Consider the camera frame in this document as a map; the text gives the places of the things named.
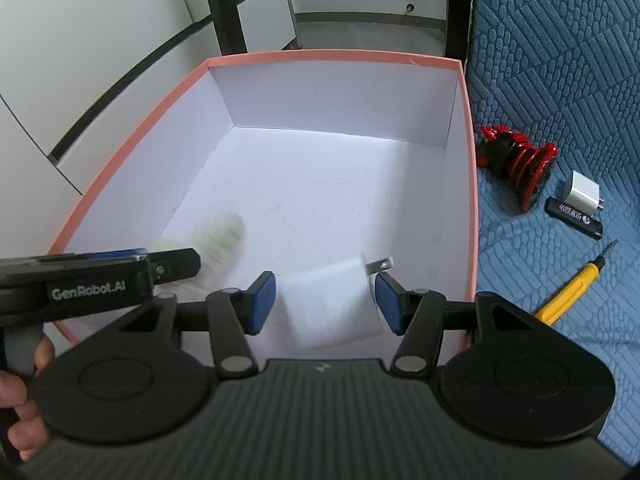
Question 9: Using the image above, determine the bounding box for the pink cardboard box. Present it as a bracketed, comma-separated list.
[47, 49, 482, 356]

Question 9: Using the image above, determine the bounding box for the black lighter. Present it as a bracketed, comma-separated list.
[544, 196, 604, 242]

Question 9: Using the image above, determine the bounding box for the yellow screwdriver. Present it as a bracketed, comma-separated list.
[532, 240, 620, 322]

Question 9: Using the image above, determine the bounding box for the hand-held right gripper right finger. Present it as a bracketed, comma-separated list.
[375, 271, 538, 378]

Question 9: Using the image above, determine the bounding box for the person's left hand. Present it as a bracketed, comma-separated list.
[0, 335, 57, 463]

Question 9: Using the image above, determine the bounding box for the red and black spring toy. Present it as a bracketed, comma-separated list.
[475, 125, 559, 214]

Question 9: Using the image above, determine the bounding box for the pale fuzzy object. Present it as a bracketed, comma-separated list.
[150, 212, 248, 301]

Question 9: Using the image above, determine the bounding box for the white plug adapter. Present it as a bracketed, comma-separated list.
[279, 255, 396, 350]
[564, 170, 608, 218]

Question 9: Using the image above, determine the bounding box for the blue quilted seat cover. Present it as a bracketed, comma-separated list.
[465, 0, 640, 467]

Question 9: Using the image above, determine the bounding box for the white cabinet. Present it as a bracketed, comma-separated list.
[0, 0, 301, 243]

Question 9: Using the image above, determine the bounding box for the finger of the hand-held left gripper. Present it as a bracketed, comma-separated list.
[148, 247, 202, 287]

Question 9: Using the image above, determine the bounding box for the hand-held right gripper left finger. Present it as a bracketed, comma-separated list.
[107, 271, 277, 380]

